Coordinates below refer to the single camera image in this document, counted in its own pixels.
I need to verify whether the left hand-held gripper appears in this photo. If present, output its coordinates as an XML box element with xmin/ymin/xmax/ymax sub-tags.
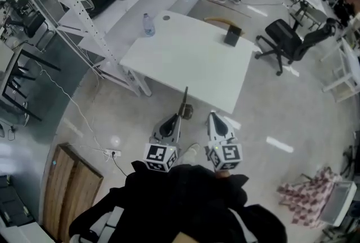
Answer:
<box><xmin>143</xmin><ymin>113</ymin><xmax>183</xmax><ymax>174</ymax></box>

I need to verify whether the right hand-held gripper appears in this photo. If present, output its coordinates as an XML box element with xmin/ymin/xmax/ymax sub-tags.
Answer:
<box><xmin>206</xmin><ymin>111</ymin><xmax>244</xmax><ymax>173</ymax></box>

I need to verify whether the dark long-handled object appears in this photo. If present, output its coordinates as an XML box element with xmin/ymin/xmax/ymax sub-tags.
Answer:
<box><xmin>179</xmin><ymin>85</ymin><xmax>195</xmax><ymax>121</ymax></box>

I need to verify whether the person's right forearm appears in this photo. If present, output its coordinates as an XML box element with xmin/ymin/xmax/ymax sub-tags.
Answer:
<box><xmin>215</xmin><ymin>169</ymin><xmax>236</xmax><ymax>179</ymax></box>

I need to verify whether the person's white shoe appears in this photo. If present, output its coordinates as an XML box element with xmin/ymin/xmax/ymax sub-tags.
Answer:
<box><xmin>179</xmin><ymin>143</ymin><xmax>201</xmax><ymax>164</ymax></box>

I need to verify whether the white power strip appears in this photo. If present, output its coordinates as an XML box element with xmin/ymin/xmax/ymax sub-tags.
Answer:
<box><xmin>105</xmin><ymin>148</ymin><xmax>123</xmax><ymax>163</ymax></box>

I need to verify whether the person's black clothing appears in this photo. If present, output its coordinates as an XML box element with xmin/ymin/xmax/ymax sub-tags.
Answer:
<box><xmin>68</xmin><ymin>160</ymin><xmax>288</xmax><ymax>243</ymax></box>

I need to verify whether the black box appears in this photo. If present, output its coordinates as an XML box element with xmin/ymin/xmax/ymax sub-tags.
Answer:
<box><xmin>224</xmin><ymin>25</ymin><xmax>243</xmax><ymax>47</ymax></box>

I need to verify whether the clear plastic water bottle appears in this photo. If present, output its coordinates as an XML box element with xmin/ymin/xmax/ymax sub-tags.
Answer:
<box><xmin>142</xmin><ymin>12</ymin><xmax>156</xmax><ymax>38</ymax></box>

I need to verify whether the wooden chair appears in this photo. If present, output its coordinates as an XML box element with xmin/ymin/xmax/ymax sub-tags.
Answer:
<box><xmin>203</xmin><ymin>16</ymin><xmax>246</xmax><ymax>38</ymax></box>

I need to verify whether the black office chair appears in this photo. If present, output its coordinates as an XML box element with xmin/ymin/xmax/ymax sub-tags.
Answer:
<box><xmin>255</xmin><ymin>17</ymin><xmax>338</xmax><ymax>77</ymax></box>

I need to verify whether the pink checkered cloth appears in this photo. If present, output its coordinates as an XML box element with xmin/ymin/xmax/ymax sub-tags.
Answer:
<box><xmin>276</xmin><ymin>166</ymin><xmax>343</xmax><ymax>229</ymax></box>

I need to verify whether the wooden board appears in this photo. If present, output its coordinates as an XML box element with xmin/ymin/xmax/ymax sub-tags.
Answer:
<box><xmin>42</xmin><ymin>142</ymin><xmax>105</xmax><ymax>243</ymax></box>

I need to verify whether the white plastic bin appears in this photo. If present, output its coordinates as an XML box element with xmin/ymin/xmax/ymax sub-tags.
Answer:
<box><xmin>319</xmin><ymin>179</ymin><xmax>358</xmax><ymax>227</ymax></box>

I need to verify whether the white metal shelf rack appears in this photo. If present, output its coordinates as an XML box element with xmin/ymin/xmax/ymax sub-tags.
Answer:
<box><xmin>11</xmin><ymin>0</ymin><xmax>153</xmax><ymax>97</ymax></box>

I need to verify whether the grey chair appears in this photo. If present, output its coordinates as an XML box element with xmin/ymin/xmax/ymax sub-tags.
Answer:
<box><xmin>289</xmin><ymin>1</ymin><xmax>329</xmax><ymax>31</ymax></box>

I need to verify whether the black mesh chair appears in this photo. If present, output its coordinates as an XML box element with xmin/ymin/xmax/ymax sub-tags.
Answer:
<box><xmin>4</xmin><ymin>0</ymin><xmax>46</xmax><ymax>38</ymax></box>

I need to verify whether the black cable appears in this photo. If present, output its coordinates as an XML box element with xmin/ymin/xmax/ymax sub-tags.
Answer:
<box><xmin>112</xmin><ymin>155</ymin><xmax>128</xmax><ymax>178</ymax></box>

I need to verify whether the white cable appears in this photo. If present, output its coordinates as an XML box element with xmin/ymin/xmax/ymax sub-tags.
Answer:
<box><xmin>38</xmin><ymin>66</ymin><xmax>113</xmax><ymax>153</ymax></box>

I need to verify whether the white frame table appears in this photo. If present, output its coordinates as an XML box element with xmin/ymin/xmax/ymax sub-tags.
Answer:
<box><xmin>321</xmin><ymin>37</ymin><xmax>360</xmax><ymax>104</ymax></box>

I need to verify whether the black frame table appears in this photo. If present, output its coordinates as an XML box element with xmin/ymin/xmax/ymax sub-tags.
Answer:
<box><xmin>0</xmin><ymin>44</ymin><xmax>62</xmax><ymax>122</ymax></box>

